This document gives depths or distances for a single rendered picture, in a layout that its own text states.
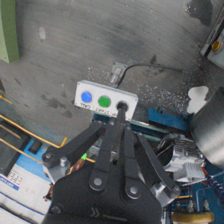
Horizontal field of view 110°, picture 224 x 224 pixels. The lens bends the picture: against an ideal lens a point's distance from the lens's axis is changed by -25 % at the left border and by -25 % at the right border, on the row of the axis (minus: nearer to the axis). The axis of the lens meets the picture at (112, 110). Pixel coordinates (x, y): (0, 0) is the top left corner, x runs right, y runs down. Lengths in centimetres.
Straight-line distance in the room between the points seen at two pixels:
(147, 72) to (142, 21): 21
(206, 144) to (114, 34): 51
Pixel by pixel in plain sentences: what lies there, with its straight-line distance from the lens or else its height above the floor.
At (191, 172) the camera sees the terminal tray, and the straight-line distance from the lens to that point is 60.
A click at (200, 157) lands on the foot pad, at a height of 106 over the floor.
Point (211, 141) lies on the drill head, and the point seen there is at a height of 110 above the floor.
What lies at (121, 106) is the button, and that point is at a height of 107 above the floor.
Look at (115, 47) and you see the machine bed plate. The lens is 49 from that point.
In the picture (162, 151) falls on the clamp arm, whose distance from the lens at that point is 58.
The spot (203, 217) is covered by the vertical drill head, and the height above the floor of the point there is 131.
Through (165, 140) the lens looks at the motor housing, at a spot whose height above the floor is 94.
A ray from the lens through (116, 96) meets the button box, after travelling 28.
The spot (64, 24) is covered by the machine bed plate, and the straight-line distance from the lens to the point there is 57.
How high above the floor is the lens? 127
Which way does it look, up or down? 44 degrees down
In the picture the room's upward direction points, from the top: 163 degrees counter-clockwise
